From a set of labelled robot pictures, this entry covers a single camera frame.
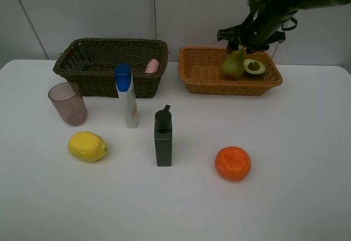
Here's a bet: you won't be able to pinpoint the translucent purple plastic cup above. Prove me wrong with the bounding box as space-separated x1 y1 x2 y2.
48 82 88 126

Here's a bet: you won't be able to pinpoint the black square bottle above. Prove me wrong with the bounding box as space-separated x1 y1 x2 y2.
154 105 173 167

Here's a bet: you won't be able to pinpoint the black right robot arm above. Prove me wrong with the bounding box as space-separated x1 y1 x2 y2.
217 0 350 53

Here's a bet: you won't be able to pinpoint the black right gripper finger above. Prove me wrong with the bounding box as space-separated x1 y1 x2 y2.
226 41 238 55
246 48 257 55

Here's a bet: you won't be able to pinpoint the yellow lemon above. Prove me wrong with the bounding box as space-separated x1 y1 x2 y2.
68 131 107 162

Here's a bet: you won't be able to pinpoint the orange wicker basket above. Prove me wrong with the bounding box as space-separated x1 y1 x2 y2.
178 47 283 96

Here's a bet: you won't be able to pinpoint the halved avocado with pit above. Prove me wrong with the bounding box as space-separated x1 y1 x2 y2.
244 59 266 76

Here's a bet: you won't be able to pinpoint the orange tangerine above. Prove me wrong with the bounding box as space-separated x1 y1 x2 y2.
214 146 251 182

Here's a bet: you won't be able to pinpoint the dark brown wicker basket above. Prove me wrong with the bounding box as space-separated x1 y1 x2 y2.
53 38 168 99

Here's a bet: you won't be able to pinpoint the green pear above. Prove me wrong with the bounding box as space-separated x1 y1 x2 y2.
221 49 245 80

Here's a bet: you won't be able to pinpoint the black cable loop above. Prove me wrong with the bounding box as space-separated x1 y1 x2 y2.
281 16 298 31

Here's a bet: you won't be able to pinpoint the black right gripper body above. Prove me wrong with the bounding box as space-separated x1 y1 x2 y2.
217 4 285 50

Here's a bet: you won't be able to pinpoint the white bottle blue cap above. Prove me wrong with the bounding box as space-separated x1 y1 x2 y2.
114 64 139 128

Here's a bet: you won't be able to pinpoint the pink bottle white cap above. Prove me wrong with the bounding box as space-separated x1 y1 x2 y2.
145 59 160 74

